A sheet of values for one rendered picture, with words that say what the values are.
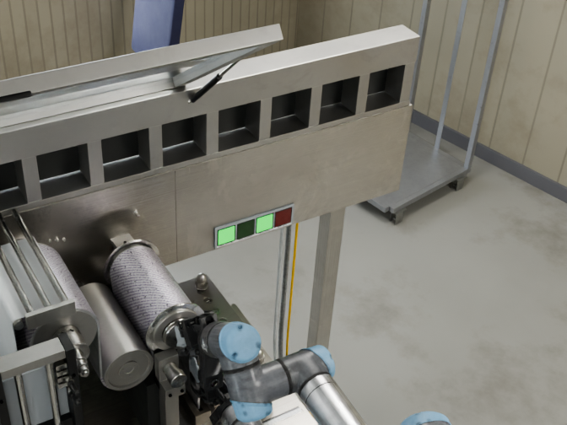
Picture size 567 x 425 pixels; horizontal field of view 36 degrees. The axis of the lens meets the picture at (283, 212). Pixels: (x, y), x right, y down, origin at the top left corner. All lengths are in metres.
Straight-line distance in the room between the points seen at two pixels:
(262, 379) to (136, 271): 0.51
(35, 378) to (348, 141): 1.11
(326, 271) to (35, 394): 1.40
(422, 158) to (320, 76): 2.55
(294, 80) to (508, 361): 1.99
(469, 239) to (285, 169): 2.20
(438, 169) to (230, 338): 3.16
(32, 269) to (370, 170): 1.08
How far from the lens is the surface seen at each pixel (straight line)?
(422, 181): 4.59
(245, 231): 2.40
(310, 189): 2.46
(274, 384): 1.72
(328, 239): 2.88
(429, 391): 3.65
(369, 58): 2.35
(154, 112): 2.07
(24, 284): 1.89
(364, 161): 2.52
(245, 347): 1.68
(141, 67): 1.51
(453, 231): 4.47
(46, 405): 1.86
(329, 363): 1.77
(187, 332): 1.86
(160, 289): 2.02
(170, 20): 4.18
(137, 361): 2.04
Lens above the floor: 2.67
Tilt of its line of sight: 37 degrees down
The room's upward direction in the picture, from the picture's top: 4 degrees clockwise
